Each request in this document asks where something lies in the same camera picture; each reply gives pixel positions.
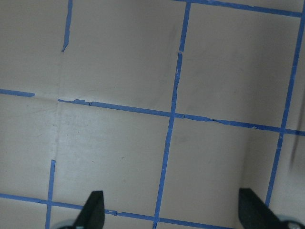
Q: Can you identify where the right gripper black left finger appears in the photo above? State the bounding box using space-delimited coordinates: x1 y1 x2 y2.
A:
71 191 105 229

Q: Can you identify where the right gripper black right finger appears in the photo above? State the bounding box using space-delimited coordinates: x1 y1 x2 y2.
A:
239 188 281 229

